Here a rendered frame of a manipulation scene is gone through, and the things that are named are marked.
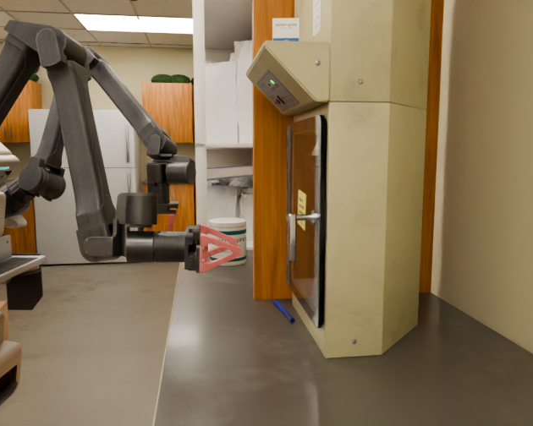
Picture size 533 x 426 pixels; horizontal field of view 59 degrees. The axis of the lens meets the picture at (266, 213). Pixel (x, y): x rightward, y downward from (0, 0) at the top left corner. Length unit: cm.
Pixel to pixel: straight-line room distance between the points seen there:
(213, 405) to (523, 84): 86
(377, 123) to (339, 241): 22
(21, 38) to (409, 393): 92
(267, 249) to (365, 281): 39
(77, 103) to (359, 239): 58
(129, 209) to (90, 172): 10
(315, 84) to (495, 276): 62
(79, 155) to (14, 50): 24
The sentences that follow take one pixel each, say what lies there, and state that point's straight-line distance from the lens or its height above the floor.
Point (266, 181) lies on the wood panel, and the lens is 120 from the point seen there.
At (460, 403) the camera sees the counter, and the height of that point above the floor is 94.
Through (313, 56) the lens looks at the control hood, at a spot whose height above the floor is 149.
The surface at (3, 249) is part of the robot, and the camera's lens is 143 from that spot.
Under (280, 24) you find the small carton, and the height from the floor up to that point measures 156.
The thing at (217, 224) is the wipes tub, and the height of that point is 108.
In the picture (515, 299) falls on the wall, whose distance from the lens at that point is 115.
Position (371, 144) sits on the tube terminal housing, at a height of 134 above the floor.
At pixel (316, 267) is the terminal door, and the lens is 89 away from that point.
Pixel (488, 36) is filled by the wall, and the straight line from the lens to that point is 126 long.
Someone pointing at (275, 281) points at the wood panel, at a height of 99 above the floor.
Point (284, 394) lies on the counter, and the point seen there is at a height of 94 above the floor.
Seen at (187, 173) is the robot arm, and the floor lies 127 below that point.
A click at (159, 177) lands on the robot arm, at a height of 126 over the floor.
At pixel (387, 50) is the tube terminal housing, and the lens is 90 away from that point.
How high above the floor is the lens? 132
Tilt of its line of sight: 7 degrees down
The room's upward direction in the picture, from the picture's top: straight up
